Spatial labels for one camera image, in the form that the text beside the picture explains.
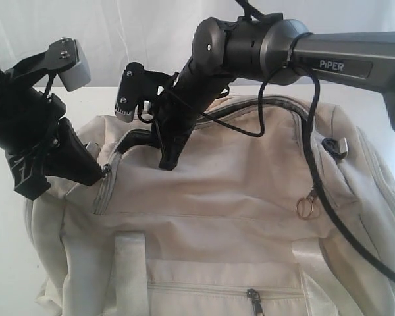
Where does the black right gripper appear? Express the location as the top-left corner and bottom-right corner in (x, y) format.
(115, 61), (236, 171)

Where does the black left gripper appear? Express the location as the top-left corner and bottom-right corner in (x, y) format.
(0, 71), (104, 200)

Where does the beige duffel bag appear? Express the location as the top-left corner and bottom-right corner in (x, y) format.
(24, 95), (395, 315)

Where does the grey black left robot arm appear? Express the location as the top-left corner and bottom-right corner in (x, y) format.
(0, 38), (103, 200)

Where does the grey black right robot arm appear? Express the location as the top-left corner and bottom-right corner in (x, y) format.
(115, 13), (395, 171)

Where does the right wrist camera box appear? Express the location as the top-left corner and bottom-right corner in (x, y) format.
(115, 62), (172, 123)

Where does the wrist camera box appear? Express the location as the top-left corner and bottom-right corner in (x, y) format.
(115, 62), (172, 123)
(5, 38), (91, 92)

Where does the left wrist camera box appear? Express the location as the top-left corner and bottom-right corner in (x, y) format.
(5, 38), (91, 92)

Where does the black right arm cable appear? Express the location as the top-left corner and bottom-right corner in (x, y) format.
(197, 57), (395, 290)

